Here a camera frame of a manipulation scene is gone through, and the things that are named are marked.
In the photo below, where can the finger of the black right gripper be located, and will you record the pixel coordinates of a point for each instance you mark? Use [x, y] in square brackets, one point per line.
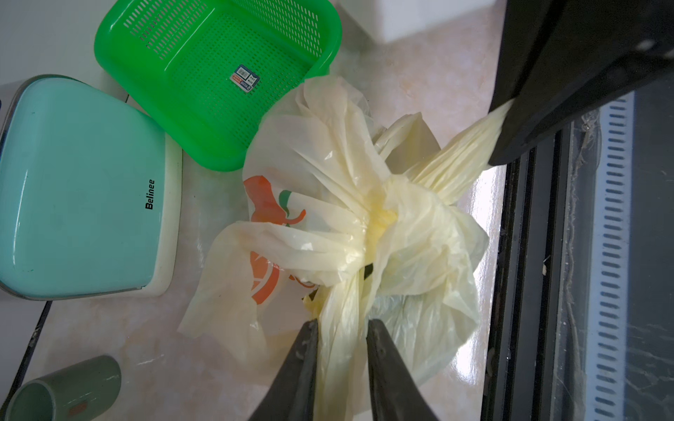
[560, 59]

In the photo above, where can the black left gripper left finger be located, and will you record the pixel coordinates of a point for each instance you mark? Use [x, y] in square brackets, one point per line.
[291, 394]

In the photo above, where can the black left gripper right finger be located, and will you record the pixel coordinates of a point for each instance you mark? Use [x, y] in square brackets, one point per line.
[393, 392]

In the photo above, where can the cream plastic bag orange print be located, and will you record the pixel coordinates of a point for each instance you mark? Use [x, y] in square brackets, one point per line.
[368, 242]

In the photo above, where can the green ceramic cup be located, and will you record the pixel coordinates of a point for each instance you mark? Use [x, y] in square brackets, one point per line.
[82, 391]

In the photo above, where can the mint green toaster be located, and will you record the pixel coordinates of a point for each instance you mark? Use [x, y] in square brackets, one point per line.
[91, 192]

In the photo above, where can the green plastic basket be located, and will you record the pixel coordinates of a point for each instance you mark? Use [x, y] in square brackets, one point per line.
[208, 71]

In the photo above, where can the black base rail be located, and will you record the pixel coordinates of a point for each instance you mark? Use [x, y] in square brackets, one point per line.
[521, 349]

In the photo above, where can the white vented cable duct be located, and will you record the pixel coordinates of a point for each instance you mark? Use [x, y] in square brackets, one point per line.
[607, 329]

